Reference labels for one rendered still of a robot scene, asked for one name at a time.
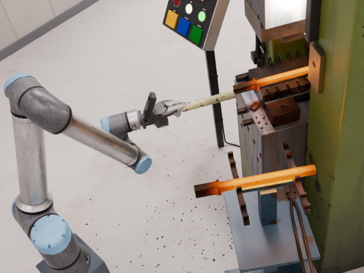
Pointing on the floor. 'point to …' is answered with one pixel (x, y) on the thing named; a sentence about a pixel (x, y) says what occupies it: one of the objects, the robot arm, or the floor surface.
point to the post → (214, 95)
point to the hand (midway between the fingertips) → (183, 103)
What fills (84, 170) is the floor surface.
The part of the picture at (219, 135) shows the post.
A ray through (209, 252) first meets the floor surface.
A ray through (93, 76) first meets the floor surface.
